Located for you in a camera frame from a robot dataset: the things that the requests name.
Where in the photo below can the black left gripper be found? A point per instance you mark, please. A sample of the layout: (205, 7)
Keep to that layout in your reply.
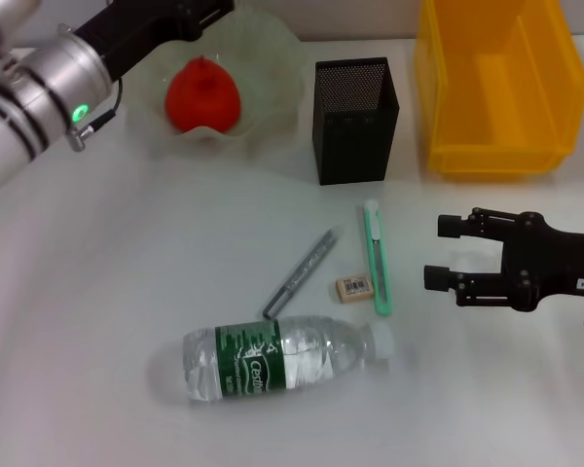
(136, 29)

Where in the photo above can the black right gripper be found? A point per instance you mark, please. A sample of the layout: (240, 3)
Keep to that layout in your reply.
(555, 265)

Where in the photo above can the green utility knife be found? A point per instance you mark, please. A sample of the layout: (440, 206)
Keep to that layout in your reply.
(377, 253)

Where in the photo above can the beige eraser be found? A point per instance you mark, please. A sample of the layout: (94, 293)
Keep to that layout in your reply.
(354, 289)

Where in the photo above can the grey pen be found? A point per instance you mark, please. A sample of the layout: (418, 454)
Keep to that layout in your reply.
(304, 272)

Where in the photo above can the clear green-label water bottle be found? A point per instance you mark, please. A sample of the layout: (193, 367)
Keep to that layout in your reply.
(272, 360)

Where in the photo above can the pale green glass fruit bowl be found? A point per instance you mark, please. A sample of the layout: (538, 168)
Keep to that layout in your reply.
(272, 73)

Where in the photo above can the black mesh pen holder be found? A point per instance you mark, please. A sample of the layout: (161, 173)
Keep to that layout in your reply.
(355, 146)

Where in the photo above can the yellow plastic bin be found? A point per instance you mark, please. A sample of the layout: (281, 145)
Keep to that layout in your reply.
(506, 97)

